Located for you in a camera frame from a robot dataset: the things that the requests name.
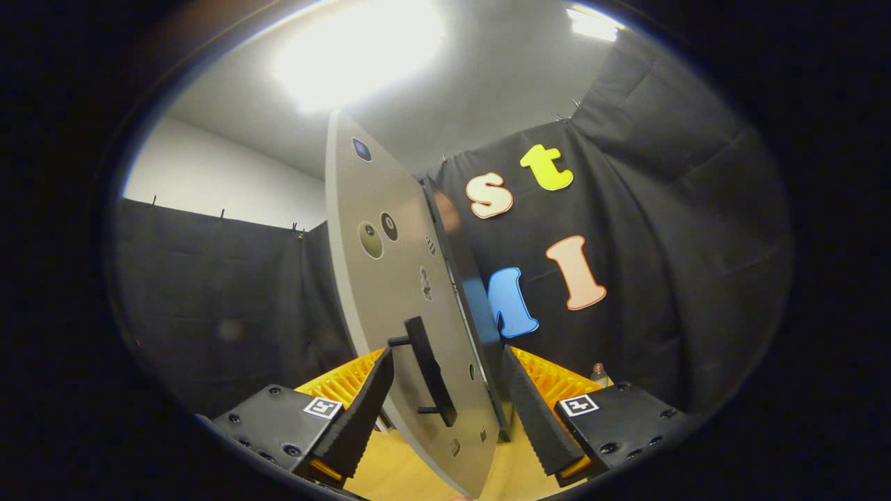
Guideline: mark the small clear bottle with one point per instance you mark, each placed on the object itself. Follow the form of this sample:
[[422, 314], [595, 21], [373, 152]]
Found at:
[[598, 376]]

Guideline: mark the dark grey shoe cabinet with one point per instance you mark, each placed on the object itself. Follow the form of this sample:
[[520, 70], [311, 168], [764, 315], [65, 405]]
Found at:
[[459, 264]]

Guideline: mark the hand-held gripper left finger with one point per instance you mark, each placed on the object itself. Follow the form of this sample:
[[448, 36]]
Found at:
[[358, 421]]

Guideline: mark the narrow ceiling light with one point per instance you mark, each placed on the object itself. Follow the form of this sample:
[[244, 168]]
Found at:
[[592, 24]]

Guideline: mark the large ceiling light panel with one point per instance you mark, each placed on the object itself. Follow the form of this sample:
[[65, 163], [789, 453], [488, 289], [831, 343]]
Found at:
[[355, 49]]

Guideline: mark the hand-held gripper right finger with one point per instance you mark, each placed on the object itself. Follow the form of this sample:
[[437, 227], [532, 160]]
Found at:
[[532, 417]]

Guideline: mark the black backdrop cloth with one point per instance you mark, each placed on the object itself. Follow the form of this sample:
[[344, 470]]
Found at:
[[661, 243]]

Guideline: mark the grey shoe cabinet door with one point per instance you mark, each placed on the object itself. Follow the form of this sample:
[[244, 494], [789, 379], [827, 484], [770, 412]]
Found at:
[[390, 292]]

